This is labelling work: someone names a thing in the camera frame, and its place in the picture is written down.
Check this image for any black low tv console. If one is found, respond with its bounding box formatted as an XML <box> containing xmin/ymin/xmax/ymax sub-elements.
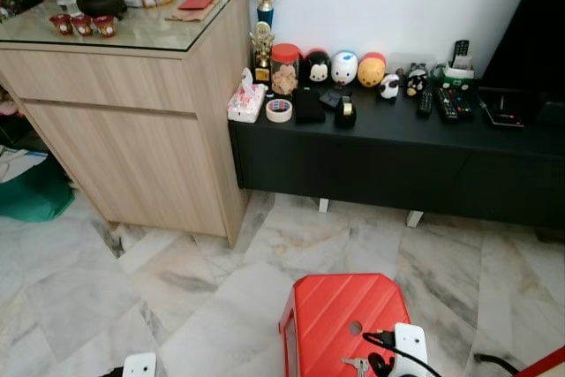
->
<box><xmin>228</xmin><ymin>86</ymin><xmax>565</xmax><ymax>230</ymax></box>

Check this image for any green white holder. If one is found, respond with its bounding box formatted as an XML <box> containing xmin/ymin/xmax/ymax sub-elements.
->
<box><xmin>441</xmin><ymin>64</ymin><xmax>477</xmax><ymax>91</ymax></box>

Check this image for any small black angular object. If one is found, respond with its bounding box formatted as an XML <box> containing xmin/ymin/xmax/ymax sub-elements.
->
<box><xmin>319</xmin><ymin>87</ymin><xmax>344</xmax><ymax>111</ymax></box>

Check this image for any silver key bunch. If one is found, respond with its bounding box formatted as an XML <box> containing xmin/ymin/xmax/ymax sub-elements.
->
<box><xmin>343</xmin><ymin>357</ymin><xmax>372</xmax><ymax>377</ymax></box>

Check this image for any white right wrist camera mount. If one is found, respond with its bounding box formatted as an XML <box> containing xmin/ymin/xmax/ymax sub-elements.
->
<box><xmin>391</xmin><ymin>324</ymin><xmax>430</xmax><ymax>377</ymax></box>

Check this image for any white tape roll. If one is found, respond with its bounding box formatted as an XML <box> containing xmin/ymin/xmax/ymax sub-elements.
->
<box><xmin>266</xmin><ymin>99</ymin><xmax>294</xmax><ymax>124</ymax></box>

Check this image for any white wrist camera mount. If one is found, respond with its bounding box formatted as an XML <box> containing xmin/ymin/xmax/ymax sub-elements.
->
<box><xmin>122</xmin><ymin>352</ymin><xmax>158</xmax><ymax>377</ymax></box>
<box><xmin>391</xmin><ymin>324</ymin><xmax>430</xmax><ymax>377</ymax></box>

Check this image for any black rectangular pouch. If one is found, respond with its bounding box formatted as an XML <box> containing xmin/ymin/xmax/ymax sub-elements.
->
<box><xmin>293</xmin><ymin>87</ymin><xmax>326</xmax><ymax>124</ymax></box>

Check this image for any black set-top box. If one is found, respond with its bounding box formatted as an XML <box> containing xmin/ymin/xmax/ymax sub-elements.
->
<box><xmin>477</xmin><ymin>87</ymin><xmax>527</xmax><ymax>129</ymax></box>

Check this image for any black floor cable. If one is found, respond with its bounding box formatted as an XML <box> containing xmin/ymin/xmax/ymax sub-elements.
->
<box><xmin>474</xmin><ymin>353</ymin><xmax>522</xmax><ymax>376</ymax></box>

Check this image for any white blue plush toy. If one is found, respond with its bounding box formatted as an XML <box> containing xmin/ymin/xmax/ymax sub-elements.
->
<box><xmin>331</xmin><ymin>50</ymin><xmax>359</xmax><ymax>87</ymax></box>

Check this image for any small white black toy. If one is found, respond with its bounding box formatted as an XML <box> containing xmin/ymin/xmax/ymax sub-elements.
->
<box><xmin>380</xmin><ymin>73</ymin><xmax>402</xmax><ymax>101</ymax></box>

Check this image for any small red tea cup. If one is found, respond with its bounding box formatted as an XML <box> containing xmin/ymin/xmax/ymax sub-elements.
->
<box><xmin>50</xmin><ymin>13</ymin><xmax>73</xmax><ymax>36</ymax></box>
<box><xmin>92</xmin><ymin>15</ymin><xmax>117</xmax><ymax>39</ymax></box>
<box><xmin>71</xmin><ymin>14</ymin><xmax>94</xmax><ymax>38</ymax></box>

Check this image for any small gold trophy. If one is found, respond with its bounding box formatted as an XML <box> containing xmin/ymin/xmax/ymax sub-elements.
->
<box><xmin>250</xmin><ymin>22</ymin><xmax>275</xmax><ymax>85</ymax></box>

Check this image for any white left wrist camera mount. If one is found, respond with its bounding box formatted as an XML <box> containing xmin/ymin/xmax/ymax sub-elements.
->
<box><xmin>122</xmin><ymin>352</ymin><xmax>158</xmax><ymax>377</ymax></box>

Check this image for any red plastic stool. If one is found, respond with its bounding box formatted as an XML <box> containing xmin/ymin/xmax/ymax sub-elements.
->
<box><xmin>280</xmin><ymin>273</ymin><xmax>412</xmax><ymax>377</ymax></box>

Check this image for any light wooden cabinet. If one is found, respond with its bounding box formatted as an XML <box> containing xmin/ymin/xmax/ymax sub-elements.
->
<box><xmin>0</xmin><ymin>0</ymin><xmax>257</xmax><ymax>247</ymax></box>

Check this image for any yellow red plush toy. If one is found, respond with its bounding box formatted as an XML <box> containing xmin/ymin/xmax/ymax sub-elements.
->
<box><xmin>358</xmin><ymin>52</ymin><xmax>388</xmax><ymax>88</ymax></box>

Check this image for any black flat television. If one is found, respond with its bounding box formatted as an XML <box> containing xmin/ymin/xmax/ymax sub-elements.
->
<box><xmin>481</xmin><ymin>0</ymin><xmax>565</xmax><ymax>126</ymax></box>

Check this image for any clear jar with red lid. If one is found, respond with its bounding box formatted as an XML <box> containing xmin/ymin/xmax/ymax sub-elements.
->
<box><xmin>270</xmin><ymin>43</ymin><xmax>302</xmax><ymax>99</ymax></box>

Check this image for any green cloth bag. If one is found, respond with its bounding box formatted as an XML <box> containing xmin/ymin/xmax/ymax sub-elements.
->
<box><xmin>0</xmin><ymin>178</ymin><xmax>76</xmax><ymax>224</ymax></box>

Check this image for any pink white tissue pack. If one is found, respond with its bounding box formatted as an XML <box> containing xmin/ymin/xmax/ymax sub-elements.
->
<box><xmin>227</xmin><ymin>68</ymin><xmax>268</xmax><ymax>124</ymax></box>

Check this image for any black tape dispenser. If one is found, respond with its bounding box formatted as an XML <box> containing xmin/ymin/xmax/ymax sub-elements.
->
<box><xmin>334</xmin><ymin>94</ymin><xmax>358</xmax><ymax>128</ymax></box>

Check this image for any slim black remote control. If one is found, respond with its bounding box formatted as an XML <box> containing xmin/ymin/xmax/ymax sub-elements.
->
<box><xmin>418</xmin><ymin>87</ymin><xmax>434</xmax><ymax>118</ymax></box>

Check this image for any wide black remote control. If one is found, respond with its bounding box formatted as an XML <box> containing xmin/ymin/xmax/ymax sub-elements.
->
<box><xmin>434</xmin><ymin>86</ymin><xmax>474</xmax><ymax>123</ymax></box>

